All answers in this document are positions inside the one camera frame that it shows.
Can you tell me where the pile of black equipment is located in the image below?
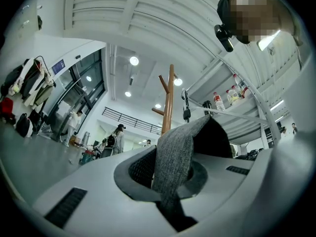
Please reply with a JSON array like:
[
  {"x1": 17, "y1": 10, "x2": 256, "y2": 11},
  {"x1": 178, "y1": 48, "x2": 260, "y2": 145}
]
[{"x1": 236, "y1": 148, "x2": 262, "y2": 160}]

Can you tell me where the clear bottle with yellow-red label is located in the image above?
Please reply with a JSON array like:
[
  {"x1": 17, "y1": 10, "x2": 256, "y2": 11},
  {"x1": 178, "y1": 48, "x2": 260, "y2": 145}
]
[{"x1": 226, "y1": 85, "x2": 244, "y2": 106}]

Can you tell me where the dark grey fabric bag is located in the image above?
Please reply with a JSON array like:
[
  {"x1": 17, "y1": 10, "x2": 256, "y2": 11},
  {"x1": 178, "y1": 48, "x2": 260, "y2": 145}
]
[{"x1": 150, "y1": 114, "x2": 234, "y2": 233}]

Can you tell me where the blue wall poster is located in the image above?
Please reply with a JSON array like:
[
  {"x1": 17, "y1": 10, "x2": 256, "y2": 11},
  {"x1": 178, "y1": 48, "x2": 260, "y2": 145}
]
[{"x1": 51, "y1": 59, "x2": 67, "y2": 75}]

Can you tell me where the wooden coat rack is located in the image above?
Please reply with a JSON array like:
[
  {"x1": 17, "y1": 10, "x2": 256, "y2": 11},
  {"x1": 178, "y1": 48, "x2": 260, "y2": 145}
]
[{"x1": 152, "y1": 64, "x2": 179, "y2": 136}]

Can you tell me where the black tumbler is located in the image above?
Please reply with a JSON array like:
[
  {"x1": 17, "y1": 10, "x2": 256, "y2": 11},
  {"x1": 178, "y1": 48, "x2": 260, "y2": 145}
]
[{"x1": 202, "y1": 100, "x2": 213, "y2": 116}]

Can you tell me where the black mounted device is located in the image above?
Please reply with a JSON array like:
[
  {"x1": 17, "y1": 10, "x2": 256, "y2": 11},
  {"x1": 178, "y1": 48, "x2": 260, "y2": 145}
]
[{"x1": 181, "y1": 88, "x2": 192, "y2": 123}]

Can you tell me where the black framed glass door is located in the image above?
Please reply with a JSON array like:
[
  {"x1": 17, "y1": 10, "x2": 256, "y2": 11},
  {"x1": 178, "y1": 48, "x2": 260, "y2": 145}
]
[{"x1": 46, "y1": 49, "x2": 107, "y2": 143}]

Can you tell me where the clear bottle with red label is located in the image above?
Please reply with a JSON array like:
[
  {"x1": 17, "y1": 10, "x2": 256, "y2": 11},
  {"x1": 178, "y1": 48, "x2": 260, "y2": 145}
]
[{"x1": 213, "y1": 91, "x2": 226, "y2": 112}]

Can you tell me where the clothes rack with garments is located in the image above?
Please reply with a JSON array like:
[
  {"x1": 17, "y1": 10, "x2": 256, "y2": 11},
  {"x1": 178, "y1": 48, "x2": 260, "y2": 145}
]
[{"x1": 0, "y1": 55, "x2": 57, "y2": 123}]

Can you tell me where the red and green vacuum cleaner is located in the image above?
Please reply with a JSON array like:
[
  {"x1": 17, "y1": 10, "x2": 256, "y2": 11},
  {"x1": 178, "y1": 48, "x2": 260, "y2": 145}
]
[{"x1": 79, "y1": 149, "x2": 96, "y2": 165}]

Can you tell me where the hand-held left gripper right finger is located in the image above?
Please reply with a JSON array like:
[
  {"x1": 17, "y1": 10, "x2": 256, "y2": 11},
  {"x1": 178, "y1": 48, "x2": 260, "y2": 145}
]
[{"x1": 177, "y1": 132, "x2": 316, "y2": 237}]

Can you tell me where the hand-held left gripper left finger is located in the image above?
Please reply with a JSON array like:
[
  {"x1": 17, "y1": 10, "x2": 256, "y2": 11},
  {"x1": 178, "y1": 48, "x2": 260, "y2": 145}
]
[{"x1": 32, "y1": 145, "x2": 178, "y2": 237}]

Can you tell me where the black and white bag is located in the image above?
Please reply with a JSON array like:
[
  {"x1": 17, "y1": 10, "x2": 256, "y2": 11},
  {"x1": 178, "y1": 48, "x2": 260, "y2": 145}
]
[{"x1": 15, "y1": 113, "x2": 34, "y2": 138}]

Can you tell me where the red bag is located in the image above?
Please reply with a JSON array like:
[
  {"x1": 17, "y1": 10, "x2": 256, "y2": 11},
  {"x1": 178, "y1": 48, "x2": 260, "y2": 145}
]
[{"x1": 0, "y1": 97, "x2": 16, "y2": 123}]

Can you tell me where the clear plastic bottle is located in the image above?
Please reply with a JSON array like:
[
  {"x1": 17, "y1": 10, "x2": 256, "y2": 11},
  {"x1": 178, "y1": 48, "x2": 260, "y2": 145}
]
[{"x1": 233, "y1": 74, "x2": 248, "y2": 99}]

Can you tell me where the person's head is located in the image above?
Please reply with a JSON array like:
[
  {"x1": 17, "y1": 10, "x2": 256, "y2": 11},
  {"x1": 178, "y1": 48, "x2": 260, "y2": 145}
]
[{"x1": 216, "y1": 0, "x2": 305, "y2": 47}]

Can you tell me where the rectangular ceiling light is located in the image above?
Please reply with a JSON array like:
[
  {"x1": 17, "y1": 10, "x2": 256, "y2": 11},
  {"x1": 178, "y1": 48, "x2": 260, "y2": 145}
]
[
  {"x1": 256, "y1": 31, "x2": 282, "y2": 51},
  {"x1": 270, "y1": 99, "x2": 284, "y2": 112}
]

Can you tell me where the black head-mounted camera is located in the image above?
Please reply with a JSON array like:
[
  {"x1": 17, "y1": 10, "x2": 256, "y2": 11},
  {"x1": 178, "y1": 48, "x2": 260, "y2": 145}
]
[{"x1": 213, "y1": 24, "x2": 235, "y2": 53}]

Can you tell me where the white metal shelving unit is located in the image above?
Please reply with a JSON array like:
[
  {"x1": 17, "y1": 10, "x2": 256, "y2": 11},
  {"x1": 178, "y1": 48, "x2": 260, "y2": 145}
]
[{"x1": 182, "y1": 33, "x2": 316, "y2": 155}]

